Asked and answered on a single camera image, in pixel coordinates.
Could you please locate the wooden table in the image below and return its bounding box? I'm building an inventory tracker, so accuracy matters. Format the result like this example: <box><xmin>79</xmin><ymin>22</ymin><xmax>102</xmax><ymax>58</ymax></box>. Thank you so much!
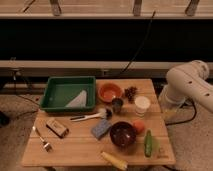
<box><xmin>22</xmin><ymin>79</ymin><xmax>176</xmax><ymax>167</ymax></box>

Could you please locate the black hanging cable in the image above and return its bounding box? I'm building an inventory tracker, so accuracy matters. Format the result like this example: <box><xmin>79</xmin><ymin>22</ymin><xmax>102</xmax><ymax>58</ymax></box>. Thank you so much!
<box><xmin>119</xmin><ymin>9</ymin><xmax>157</xmax><ymax>76</ymax></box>

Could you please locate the blue sponge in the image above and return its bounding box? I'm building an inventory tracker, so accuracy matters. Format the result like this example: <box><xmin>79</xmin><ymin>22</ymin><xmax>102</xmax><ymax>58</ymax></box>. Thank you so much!
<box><xmin>91</xmin><ymin>119</ymin><xmax>111</xmax><ymax>140</ymax></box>

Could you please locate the dark brown bowl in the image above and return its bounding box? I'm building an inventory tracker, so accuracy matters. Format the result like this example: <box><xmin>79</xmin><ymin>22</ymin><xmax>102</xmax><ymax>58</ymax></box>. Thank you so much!
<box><xmin>110</xmin><ymin>121</ymin><xmax>136</xmax><ymax>148</ymax></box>

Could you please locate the brown rectangular block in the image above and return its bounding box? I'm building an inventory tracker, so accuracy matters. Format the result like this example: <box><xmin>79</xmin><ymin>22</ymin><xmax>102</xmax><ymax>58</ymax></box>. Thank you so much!
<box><xmin>46</xmin><ymin>118</ymin><xmax>69</xmax><ymax>138</ymax></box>

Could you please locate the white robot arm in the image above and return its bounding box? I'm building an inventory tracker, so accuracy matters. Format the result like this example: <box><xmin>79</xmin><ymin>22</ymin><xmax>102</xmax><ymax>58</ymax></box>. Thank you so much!
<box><xmin>158</xmin><ymin>60</ymin><xmax>213</xmax><ymax>117</ymax></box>

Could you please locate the green cucumber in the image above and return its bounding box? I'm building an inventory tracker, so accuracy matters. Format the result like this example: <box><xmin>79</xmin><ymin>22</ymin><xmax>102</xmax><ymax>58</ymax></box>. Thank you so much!
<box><xmin>144</xmin><ymin>130</ymin><xmax>152</xmax><ymax>157</ymax></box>

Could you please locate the small dark metal cup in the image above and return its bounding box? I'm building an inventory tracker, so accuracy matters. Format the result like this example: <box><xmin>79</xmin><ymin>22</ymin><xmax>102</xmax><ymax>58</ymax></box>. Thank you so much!
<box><xmin>112</xmin><ymin>98</ymin><xmax>123</xmax><ymax>113</ymax></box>

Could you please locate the orange red bowl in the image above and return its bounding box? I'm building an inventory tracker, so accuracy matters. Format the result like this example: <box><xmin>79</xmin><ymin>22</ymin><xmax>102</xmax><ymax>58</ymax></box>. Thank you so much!
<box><xmin>98</xmin><ymin>83</ymin><xmax>122</xmax><ymax>103</ymax></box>

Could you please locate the white folded cloth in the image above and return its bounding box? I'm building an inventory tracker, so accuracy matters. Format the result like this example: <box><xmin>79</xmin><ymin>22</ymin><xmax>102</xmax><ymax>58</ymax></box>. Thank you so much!
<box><xmin>67</xmin><ymin>90</ymin><xmax>87</xmax><ymax>107</ymax></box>

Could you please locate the white paper cup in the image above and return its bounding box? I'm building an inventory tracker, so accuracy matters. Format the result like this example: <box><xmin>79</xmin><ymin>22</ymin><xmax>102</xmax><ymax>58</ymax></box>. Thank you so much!
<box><xmin>134</xmin><ymin>96</ymin><xmax>151</xmax><ymax>116</ymax></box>

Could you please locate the black cable on floor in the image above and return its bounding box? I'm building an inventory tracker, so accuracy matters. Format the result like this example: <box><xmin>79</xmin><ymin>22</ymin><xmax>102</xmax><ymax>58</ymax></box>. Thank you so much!
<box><xmin>165</xmin><ymin>98</ymin><xmax>198</xmax><ymax>127</ymax></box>

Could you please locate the silver fork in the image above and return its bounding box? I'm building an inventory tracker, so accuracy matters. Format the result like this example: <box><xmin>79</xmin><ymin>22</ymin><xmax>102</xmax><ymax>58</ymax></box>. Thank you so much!
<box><xmin>33</xmin><ymin>126</ymin><xmax>52</xmax><ymax>152</ymax></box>

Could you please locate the orange tomato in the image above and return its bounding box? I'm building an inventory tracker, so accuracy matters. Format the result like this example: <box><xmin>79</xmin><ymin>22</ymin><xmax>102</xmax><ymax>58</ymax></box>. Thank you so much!
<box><xmin>132</xmin><ymin>120</ymin><xmax>145</xmax><ymax>134</ymax></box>

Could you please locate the brown pine cone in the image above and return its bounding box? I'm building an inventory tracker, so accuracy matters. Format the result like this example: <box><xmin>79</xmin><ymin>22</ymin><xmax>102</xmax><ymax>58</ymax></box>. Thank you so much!
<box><xmin>124</xmin><ymin>86</ymin><xmax>137</xmax><ymax>103</ymax></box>

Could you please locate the green plastic tray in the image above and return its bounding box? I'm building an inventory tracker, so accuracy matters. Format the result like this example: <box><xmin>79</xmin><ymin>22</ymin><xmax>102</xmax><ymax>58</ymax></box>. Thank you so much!
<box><xmin>40</xmin><ymin>76</ymin><xmax>96</xmax><ymax>112</ymax></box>

